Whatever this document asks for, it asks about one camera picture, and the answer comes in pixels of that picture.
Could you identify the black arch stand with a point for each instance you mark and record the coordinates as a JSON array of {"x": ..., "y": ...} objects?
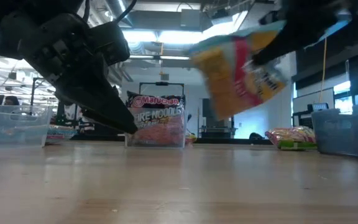
[{"x": 162, "y": 83}]

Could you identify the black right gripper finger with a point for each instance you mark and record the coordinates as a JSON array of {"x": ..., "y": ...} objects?
[
  {"x": 275, "y": 17},
  {"x": 278, "y": 43}
]

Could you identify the Maruchan black fire noodle pack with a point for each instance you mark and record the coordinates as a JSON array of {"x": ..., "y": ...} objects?
[{"x": 157, "y": 121}]

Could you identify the long ceiling light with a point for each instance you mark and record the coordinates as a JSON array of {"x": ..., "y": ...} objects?
[{"x": 172, "y": 57}]

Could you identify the grey ceiling duct box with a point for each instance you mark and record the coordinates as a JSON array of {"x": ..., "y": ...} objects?
[{"x": 190, "y": 18}]

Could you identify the black round object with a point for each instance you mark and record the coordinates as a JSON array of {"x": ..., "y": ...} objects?
[{"x": 256, "y": 136}]

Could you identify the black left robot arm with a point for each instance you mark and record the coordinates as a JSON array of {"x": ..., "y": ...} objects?
[{"x": 26, "y": 6}]

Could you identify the dark grey plastic bin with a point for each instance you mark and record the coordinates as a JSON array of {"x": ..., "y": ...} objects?
[{"x": 343, "y": 137}]

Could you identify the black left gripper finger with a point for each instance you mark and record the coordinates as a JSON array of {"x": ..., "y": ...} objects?
[
  {"x": 98, "y": 93},
  {"x": 104, "y": 121}
]

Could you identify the grey wall box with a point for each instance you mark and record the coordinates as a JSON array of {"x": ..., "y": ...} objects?
[{"x": 164, "y": 76}]

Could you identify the Maruchan lime chili shrimp pack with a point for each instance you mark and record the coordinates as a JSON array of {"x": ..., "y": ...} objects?
[
  {"x": 190, "y": 138},
  {"x": 283, "y": 138}
]

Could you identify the person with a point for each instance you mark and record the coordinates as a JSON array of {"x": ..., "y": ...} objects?
[{"x": 11, "y": 100}]

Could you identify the dark cabinet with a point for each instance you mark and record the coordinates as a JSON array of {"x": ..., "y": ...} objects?
[{"x": 210, "y": 124}]

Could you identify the small laptop screen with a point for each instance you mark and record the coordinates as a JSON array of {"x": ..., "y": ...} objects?
[{"x": 319, "y": 106}]

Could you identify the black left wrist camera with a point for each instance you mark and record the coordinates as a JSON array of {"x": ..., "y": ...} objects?
[{"x": 110, "y": 43}]

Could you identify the black lamp stand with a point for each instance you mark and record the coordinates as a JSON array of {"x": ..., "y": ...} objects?
[{"x": 33, "y": 93}]

